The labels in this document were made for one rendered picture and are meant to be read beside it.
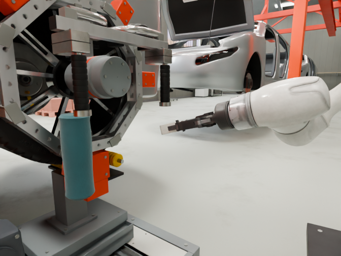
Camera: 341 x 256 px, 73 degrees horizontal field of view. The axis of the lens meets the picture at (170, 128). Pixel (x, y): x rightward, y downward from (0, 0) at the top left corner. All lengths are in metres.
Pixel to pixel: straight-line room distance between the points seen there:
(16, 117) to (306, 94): 0.73
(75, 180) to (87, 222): 0.43
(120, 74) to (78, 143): 0.25
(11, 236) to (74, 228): 0.33
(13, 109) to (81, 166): 0.24
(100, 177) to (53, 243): 0.31
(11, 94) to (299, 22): 3.93
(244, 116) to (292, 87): 0.12
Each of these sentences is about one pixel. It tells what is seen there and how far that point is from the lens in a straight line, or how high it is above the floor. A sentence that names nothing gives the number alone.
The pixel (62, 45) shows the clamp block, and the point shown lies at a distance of 0.63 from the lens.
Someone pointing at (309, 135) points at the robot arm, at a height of 0.69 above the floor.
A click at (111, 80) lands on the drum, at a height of 0.84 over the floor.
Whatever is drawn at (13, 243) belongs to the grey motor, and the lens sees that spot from 0.88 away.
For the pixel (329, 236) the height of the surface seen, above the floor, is 0.30.
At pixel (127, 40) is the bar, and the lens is 0.75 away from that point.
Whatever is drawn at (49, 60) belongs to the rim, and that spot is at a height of 0.91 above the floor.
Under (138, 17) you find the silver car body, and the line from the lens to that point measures 1.62.
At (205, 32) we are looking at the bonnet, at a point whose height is 1.73.
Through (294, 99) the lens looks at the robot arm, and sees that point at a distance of 0.56.
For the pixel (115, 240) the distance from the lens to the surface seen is 1.17.
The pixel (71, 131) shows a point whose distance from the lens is 0.72.
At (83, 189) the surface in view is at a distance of 0.77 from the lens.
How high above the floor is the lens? 0.82
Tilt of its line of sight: 10 degrees down
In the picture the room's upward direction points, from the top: straight up
